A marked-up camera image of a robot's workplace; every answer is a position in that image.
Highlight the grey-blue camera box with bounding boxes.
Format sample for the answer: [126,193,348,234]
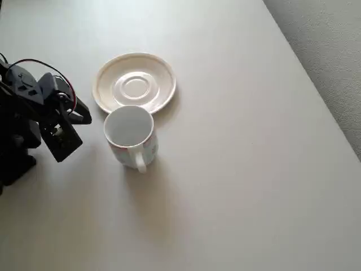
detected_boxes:
[37,72,59,99]

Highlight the white ceramic mug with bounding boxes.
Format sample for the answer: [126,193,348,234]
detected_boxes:
[103,105,159,174]

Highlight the cream white saucer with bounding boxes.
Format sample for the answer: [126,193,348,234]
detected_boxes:
[92,52,177,115]

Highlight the red and black wire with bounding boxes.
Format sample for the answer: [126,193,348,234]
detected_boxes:
[8,58,77,114]

